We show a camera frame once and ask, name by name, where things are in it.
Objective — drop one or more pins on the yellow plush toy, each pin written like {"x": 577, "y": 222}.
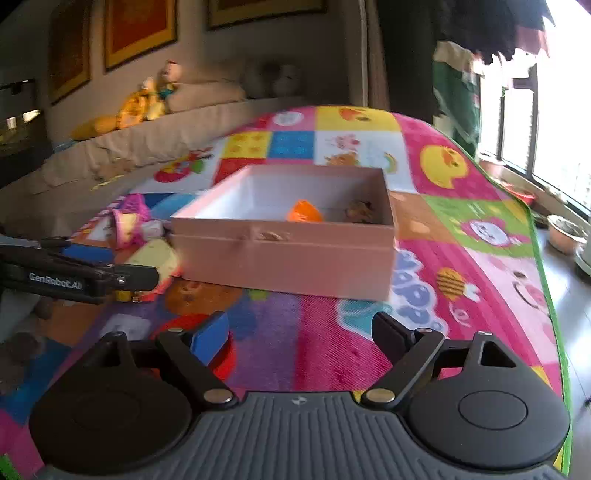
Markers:
{"x": 134, "y": 107}

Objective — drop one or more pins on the orange plastic toy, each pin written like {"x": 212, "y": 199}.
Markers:
{"x": 304, "y": 213}

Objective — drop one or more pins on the dark cabinet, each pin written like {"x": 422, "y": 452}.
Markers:
{"x": 21, "y": 124}

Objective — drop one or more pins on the pink cardboard box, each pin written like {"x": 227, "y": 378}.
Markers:
{"x": 295, "y": 240}

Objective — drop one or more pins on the brown toy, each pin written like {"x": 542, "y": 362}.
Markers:
{"x": 361, "y": 211}

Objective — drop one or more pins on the dark curtain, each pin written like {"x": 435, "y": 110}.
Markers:
{"x": 401, "y": 50}

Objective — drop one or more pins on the white plush toy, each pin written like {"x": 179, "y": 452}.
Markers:
{"x": 277, "y": 78}

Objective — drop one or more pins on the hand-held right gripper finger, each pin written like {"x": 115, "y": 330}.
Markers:
{"x": 391, "y": 333}

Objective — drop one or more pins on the orange framed picture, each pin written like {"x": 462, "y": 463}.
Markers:
{"x": 265, "y": 10}
{"x": 69, "y": 50}
{"x": 138, "y": 30}

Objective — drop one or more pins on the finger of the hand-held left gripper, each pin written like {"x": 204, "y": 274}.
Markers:
{"x": 138, "y": 277}

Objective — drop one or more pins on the metal bowl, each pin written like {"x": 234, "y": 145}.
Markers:
{"x": 565, "y": 233}

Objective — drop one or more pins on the beige sofa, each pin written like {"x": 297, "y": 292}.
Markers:
{"x": 115, "y": 143}

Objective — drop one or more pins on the green and white cloth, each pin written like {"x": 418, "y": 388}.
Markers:
{"x": 455, "y": 92}

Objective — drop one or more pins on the pink plastic toy basket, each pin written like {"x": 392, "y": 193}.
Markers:
{"x": 130, "y": 222}

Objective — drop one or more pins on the yellow toy cheese wedge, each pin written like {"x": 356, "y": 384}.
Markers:
{"x": 159, "y": 259}

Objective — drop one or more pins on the plush doll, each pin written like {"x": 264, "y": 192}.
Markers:
{"x": 169, "y": 77}

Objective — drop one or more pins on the colourful printed play mat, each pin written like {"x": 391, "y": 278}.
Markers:
{"x": 461, "y": 258}

